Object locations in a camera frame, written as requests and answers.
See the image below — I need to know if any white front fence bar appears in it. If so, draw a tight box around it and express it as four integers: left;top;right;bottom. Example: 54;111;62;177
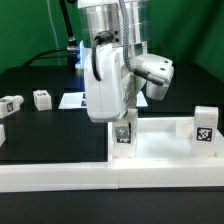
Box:
0;158;224;192

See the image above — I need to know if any black cable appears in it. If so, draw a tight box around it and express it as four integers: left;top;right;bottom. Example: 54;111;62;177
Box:
21;0;81;68

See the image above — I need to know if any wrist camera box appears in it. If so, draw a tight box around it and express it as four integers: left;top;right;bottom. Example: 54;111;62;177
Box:
134;54;174;100

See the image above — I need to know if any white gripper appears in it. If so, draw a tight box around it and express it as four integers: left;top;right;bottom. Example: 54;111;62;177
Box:
84;44;137;139

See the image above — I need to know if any white left fence piece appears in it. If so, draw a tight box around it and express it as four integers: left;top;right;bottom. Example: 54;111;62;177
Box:
0;124;6;147

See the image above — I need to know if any white square tabletop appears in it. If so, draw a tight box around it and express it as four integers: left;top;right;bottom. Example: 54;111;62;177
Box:
108;117;217;161

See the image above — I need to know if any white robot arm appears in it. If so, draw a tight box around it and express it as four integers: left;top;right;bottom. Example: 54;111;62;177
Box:
78;0;148;142

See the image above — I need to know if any paper sheet with markers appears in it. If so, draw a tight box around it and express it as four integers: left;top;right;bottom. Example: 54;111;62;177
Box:
59;92;148;109

